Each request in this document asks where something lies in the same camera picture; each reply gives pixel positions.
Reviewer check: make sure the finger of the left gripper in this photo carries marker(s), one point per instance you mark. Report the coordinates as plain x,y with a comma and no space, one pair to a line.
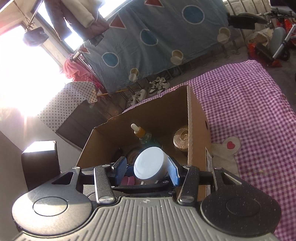
146,188

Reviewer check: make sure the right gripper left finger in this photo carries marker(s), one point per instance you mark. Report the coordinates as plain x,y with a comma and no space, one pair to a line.
103,177

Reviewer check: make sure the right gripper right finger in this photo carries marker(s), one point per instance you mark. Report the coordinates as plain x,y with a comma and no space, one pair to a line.
188,178

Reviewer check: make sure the white green supplement bottle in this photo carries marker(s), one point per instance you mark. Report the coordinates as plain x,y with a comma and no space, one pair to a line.
151,165

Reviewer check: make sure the gold lidded black jar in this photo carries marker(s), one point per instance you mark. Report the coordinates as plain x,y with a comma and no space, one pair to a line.
181,138

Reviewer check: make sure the green dropper bottle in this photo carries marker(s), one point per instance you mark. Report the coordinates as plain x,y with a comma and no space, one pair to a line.
143,136

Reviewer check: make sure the black tape roll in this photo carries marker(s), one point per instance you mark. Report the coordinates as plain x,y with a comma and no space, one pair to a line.
132,155

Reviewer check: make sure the polka dot cloth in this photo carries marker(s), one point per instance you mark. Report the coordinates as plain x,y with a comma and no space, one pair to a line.
65,102

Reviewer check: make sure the open cardboard box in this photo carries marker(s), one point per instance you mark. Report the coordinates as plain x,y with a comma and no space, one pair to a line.
162,117

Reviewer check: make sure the dark cabinet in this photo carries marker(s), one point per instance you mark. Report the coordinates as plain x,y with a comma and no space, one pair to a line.
77,128

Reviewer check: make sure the white sneaker pair left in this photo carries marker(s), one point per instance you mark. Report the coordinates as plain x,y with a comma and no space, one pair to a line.
137,97

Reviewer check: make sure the purple checkered tablecloth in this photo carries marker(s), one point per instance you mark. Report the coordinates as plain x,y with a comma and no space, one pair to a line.
242,102

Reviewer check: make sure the pink hanging clothes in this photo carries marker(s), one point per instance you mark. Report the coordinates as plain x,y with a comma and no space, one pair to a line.
74,70

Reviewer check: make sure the white brown sneaker pair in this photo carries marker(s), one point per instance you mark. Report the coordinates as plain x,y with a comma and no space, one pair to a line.
159,85

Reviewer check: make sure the blue patterned hanging blanket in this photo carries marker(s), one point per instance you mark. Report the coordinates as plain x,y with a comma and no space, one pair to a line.
148,37

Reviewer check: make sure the dark hanging jacket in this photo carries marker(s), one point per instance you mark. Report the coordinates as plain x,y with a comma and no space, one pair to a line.
82,16

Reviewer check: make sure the black cushioned leg rest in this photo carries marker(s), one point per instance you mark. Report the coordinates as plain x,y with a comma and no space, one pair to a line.
245,20

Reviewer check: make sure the black wheelchair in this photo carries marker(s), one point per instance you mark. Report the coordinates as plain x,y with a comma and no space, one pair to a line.
279,46

